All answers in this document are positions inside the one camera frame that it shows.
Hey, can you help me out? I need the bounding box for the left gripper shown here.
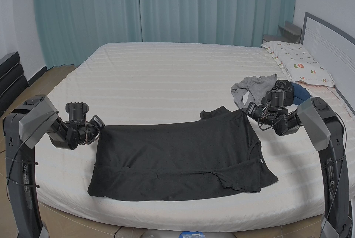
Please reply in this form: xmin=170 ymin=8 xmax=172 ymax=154
xmin=89 ymin=115 xmax=106 ymax=136

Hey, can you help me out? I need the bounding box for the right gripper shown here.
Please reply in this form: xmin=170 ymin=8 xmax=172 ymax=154
xmin=242 ymin=102 xmax=267 ymax=121

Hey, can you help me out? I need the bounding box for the black T-shirt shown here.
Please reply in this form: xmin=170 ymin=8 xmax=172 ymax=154
xmin=87 ymin=106 xmax=279 ymax=202

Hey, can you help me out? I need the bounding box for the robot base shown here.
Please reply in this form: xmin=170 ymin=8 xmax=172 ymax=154
xmin=144 ymin=229 xmax=231 ymax=238

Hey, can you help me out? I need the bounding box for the bed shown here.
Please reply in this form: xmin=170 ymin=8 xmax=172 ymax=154
xmin=33 ymin=12 xmax=355 ymax=227

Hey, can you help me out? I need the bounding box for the grey garment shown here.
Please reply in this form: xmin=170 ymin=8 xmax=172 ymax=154
xmin=230 ymin=73 xmax=278 ymax=109

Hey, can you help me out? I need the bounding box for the black shiny garment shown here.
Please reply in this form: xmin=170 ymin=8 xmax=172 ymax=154
xmin=270 ymin=79 xmax=295 ymax=107

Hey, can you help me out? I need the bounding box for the dark blue garment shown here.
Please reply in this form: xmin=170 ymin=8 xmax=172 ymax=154
xmin=291 ymin=83 xmax=313 ymax=106

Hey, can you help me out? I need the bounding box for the white printed pillow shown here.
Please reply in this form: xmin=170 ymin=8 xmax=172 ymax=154
xmin=261 ymin=41 xmax=336 ymax=86

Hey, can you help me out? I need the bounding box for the grey bedside table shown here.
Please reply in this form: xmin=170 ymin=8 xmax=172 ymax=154
xmin=262 ymin=21 xmax=302 ymax=44

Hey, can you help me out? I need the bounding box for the black chest of drawers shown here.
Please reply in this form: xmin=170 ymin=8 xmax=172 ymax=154
xmin=0 ymin=52 xmax=29 ymax=121

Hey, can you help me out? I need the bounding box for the black cable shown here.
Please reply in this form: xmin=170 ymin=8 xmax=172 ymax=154
xmin=113 ymin=226 xmax=131 ymax=238

